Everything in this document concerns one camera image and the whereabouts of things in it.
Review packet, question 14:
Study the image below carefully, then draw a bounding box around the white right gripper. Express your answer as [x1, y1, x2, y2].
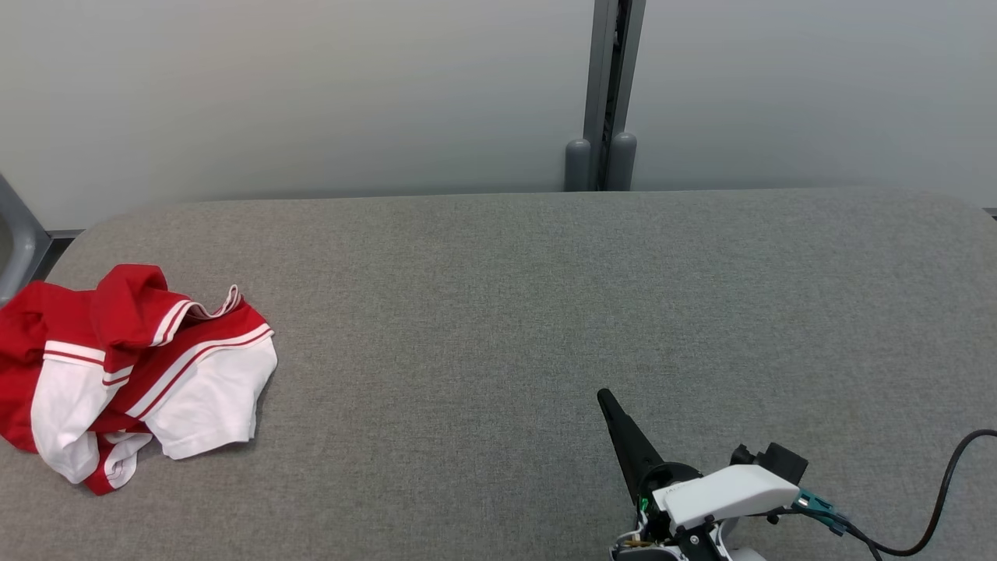
[597, 388, 801, 556]

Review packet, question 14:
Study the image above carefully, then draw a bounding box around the red white jersey shirt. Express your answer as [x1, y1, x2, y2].
[31, 263, 279, 496]

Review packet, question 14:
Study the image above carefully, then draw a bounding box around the grey metal wall post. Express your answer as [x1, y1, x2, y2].
[564, 0, 647, 192]

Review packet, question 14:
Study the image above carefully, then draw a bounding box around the grey metal frame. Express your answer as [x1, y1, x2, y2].
[0, 173, 54, 306]

